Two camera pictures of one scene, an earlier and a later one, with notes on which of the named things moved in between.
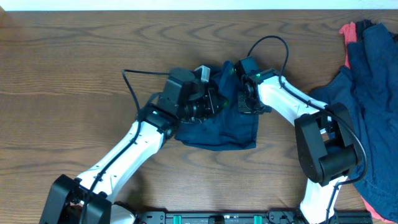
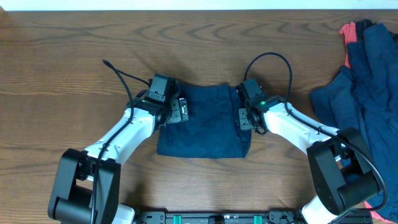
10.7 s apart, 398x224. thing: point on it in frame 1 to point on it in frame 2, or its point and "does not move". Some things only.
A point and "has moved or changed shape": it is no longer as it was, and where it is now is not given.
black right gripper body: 252,107 to 244,121
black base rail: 249,217 does not move
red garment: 349,32 does not move
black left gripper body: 199,108 to 175,112
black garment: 360,26 does not move
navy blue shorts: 226,129 has moved or changed shape
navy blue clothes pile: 368,86 does not move
